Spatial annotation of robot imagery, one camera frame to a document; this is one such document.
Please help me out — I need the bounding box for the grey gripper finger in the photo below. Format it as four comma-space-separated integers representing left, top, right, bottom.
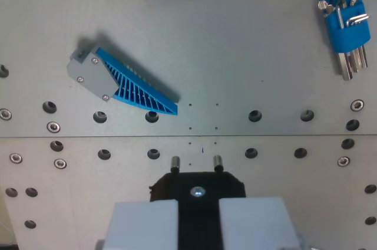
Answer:
99, 199, 180, 250
219, 197, 305, 250

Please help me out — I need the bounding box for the blue finned part grey cap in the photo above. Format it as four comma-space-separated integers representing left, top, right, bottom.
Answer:
67, 37, 180, 116

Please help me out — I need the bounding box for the large steel hex key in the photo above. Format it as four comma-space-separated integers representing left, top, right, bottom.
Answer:
337, 51, 355, 81

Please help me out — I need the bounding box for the medium steel hex key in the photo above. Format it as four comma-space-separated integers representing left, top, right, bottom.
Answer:
357, 45, 369, 70
349, 50, 362, 74

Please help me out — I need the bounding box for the blue hex key holder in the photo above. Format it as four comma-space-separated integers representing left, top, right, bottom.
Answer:
312, 0, 377, 54

